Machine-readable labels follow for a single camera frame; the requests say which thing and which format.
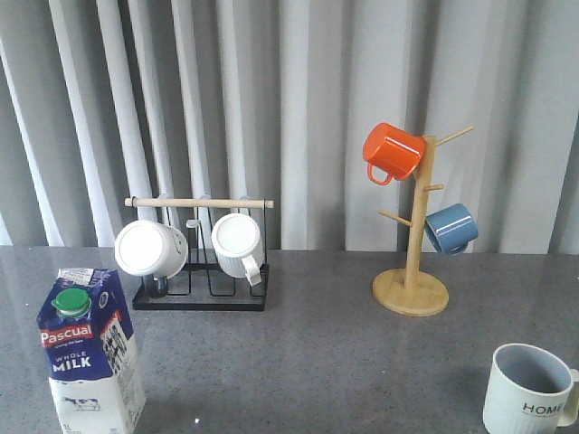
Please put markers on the blue white milk carton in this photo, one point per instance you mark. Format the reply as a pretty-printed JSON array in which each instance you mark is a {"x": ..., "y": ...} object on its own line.
[{"x": 91, "y": 352}]

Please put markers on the white HOME mug grey inside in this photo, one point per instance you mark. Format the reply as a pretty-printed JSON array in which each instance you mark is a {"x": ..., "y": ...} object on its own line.
[{"x": 530, "y": 390}]

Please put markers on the white ribbed mug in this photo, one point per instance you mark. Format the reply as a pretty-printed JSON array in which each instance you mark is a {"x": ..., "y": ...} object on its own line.
[{"x": 237, "y": 243}]

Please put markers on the orange enamel mug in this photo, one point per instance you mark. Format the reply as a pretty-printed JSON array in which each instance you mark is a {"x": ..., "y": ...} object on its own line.
[{"x": 391, "y": 153}]

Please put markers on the white smiley mug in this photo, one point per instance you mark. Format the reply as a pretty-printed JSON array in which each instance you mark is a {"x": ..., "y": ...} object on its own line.
[{"x": 153, "y": 251}]

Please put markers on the wooden mug tree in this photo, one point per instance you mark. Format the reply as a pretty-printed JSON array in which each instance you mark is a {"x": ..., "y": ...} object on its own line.
[{"x": 409, "y": 291}]

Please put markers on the blue enamel mug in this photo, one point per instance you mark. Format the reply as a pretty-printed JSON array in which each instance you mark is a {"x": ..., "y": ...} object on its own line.
[{"x": 451, "y": 229}]

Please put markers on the grey pleated curtain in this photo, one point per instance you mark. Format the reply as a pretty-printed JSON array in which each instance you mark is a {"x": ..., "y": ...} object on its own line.
[{"x": 102, "y": 100}]

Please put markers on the black wire mug rack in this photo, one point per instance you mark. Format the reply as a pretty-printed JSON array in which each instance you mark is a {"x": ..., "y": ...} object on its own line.
[{"x": 201, "y": 284}]

